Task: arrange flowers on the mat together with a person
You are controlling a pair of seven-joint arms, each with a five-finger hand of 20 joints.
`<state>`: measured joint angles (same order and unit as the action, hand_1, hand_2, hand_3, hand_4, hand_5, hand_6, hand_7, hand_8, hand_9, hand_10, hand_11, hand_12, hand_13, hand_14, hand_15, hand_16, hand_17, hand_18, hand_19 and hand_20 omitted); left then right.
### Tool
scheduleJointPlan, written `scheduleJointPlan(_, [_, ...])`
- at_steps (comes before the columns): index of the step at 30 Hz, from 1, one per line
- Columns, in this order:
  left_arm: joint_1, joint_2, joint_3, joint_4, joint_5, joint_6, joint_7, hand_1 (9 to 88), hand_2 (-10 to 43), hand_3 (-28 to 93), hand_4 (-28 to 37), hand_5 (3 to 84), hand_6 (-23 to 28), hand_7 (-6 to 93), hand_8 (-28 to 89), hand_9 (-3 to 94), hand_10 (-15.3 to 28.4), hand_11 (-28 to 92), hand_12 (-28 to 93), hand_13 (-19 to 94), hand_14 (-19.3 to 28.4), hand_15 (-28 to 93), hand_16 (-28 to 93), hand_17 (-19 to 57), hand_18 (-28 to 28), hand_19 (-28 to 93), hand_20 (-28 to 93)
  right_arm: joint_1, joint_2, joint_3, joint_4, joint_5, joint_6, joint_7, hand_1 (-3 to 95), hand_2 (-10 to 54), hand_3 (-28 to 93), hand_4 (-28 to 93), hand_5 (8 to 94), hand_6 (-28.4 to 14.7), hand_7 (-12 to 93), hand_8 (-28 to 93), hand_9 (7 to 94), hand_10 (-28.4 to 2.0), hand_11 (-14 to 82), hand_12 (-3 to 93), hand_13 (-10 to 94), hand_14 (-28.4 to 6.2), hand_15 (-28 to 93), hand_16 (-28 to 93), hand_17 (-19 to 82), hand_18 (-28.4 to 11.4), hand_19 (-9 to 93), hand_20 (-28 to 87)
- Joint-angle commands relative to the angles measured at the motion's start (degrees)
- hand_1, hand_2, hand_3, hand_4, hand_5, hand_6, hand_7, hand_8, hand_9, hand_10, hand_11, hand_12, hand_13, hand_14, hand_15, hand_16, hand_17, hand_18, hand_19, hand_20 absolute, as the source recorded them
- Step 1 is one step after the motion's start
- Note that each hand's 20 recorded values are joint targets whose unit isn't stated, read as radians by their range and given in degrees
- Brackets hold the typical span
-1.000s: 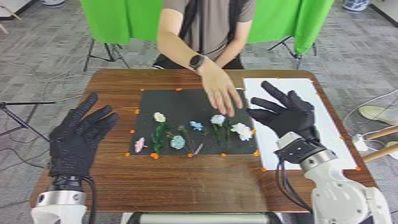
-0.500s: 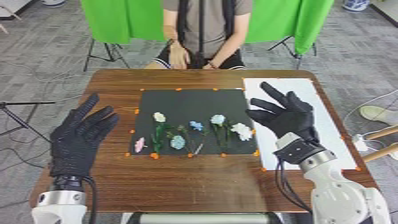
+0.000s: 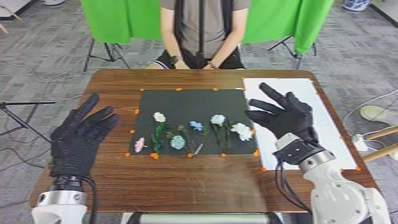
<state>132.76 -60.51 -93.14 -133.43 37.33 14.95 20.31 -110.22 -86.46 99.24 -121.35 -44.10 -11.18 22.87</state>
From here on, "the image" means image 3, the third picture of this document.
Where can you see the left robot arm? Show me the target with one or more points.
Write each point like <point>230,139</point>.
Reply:
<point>59,200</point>

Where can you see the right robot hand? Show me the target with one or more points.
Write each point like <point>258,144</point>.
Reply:
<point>290,116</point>

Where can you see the dark mat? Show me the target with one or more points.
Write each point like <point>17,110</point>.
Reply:
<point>189,103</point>

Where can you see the black tripod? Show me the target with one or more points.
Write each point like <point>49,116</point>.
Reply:
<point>19,120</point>

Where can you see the black cloth stand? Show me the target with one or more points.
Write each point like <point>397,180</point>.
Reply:
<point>109,51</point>
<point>294,53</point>

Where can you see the pale grey bar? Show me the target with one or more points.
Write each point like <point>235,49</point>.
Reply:
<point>202,219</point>

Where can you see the wooden pole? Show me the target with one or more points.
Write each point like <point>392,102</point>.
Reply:
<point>383,152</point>
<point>383,132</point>

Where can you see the pale blue flower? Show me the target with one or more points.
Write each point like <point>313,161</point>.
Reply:
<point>218,119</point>

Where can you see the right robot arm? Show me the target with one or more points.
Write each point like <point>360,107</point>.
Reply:
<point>338,196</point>

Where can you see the person's foot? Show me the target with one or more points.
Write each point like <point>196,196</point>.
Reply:
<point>379,115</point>

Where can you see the pink flower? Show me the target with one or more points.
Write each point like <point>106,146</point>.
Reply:
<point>139,145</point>

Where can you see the blue white vase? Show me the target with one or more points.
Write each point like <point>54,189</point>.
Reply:
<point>356,5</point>
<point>54,2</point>

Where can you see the white sheet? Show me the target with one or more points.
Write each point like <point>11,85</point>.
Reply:
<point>296,85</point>

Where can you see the small white flower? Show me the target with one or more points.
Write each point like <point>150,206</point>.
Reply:
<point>159,116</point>

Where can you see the person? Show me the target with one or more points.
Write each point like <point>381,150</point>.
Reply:
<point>189,16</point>

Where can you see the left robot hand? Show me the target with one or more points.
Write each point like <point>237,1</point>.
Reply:
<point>77,143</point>

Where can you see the light blue round flower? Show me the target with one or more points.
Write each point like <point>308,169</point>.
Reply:
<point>178,142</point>

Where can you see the large white flower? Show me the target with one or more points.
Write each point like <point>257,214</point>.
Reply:
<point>242,131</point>

